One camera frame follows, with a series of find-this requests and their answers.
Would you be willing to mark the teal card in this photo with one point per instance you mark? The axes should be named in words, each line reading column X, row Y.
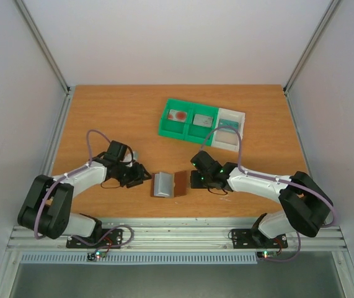
column 228, row 123

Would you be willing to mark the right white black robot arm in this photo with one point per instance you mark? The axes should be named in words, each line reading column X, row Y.
column 305, row 206

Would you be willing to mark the left aluminium frame post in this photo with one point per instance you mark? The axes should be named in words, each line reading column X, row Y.
column 33, row 28

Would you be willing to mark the brown leather card holder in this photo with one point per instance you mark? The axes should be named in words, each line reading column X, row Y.
column 169, row 185

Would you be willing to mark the controller board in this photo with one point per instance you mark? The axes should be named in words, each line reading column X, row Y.
column 267, row 254
column 97, row 255

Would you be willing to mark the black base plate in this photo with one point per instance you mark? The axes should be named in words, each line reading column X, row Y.
column 96, row 240
column 244, row 238

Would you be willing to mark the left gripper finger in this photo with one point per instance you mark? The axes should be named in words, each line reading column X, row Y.
column 134, row 183
column 144, row 174

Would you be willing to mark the grey slotted cable duct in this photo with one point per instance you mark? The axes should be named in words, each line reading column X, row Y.
column 139, row 258

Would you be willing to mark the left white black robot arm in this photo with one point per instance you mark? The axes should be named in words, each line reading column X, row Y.
column 47, row 207

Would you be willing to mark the white plastic bin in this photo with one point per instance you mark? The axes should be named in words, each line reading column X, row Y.
column 226, row 137

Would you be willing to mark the right aluminium frame post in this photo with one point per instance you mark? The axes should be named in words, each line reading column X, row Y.
column 323, row 23

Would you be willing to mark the right controller board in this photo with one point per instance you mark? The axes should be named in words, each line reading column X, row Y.
column 267, row 254

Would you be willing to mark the green bin middle compartment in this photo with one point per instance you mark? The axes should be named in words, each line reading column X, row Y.
column 197, row 134

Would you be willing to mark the aluminium frame post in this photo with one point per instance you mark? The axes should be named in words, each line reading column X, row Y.
column 323, row 23
column 33, row 28

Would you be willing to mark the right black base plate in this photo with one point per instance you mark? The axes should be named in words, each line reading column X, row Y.
column 244, row 238

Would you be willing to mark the card with red circles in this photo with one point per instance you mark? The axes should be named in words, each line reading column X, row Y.
column 177, row 115

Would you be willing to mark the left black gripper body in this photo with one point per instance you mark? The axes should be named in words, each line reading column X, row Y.
column 128, row 176

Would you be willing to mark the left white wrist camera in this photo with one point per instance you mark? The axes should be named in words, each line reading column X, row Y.
column 130, row 158

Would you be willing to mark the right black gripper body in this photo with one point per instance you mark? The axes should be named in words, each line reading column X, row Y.
column 195, row 180

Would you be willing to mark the left controller board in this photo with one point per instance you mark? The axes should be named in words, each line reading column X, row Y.
column 97, row 255

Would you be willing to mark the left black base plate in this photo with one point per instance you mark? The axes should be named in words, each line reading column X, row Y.
column 96, row 240

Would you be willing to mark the grey silver card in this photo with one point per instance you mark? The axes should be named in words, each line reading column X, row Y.
column 202, row 120

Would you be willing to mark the aluminium front rail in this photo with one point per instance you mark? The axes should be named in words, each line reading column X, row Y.
column 181, row 234

